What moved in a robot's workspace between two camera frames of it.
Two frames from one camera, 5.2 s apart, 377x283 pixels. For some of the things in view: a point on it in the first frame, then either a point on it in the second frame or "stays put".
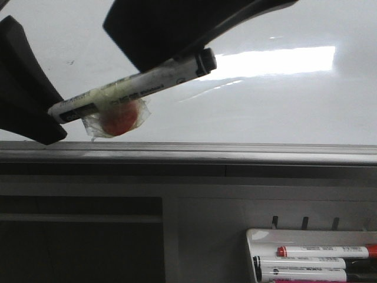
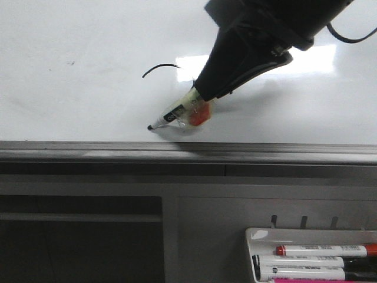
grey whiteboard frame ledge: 188,158 stays put
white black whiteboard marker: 188,68 to 177,115
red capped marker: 369,252 stays put
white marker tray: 265,242 stays put
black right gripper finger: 26,92 to 239,53
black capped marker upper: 313,262 stays put
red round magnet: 115,120 to 199,113
